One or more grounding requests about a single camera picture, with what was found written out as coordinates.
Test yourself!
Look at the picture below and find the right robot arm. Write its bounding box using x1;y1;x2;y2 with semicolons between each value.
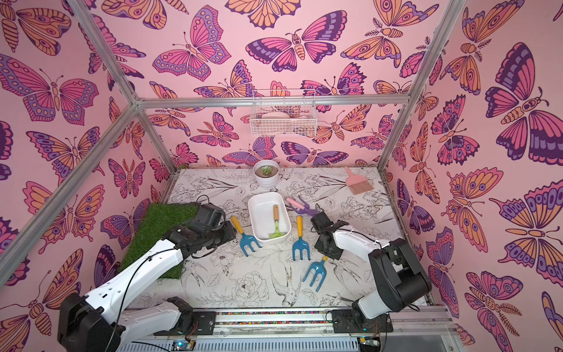
311;212;432;331

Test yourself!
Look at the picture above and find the blue rake yellow handle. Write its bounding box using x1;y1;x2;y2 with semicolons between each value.
230;216;262;257
302;256;328;292
292;216;311;261

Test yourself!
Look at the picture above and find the purple rake pink handle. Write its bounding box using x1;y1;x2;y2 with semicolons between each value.
286;197;318;217

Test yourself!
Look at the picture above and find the white wire basket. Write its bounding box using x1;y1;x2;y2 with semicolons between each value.
249;88;318;138

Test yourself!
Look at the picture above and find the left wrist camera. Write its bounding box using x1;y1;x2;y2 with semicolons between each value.
189;203;225;236

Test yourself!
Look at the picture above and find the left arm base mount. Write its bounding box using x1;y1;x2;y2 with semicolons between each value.
167;297;217;336

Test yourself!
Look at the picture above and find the white plant pot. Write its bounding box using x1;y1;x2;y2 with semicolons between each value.
253;160;280;190

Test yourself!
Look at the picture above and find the aluminium cage frame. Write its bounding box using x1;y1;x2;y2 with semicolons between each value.
0;0;467;352

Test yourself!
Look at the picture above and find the green artificial grass mat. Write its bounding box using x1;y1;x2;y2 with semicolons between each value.
118;203;198;272

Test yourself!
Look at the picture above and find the pink hand brush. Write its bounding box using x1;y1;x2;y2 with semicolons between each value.
344;167;374;195

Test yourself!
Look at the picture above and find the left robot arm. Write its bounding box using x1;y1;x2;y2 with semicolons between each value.
57;220;237;351

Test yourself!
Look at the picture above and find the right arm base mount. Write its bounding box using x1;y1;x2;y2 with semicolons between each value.
331;309;394;334

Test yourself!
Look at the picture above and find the green rake wooden handle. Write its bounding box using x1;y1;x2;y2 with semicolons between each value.
269;205;284;238

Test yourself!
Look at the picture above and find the white storage tray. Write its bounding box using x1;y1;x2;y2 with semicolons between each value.
248;192;292;246

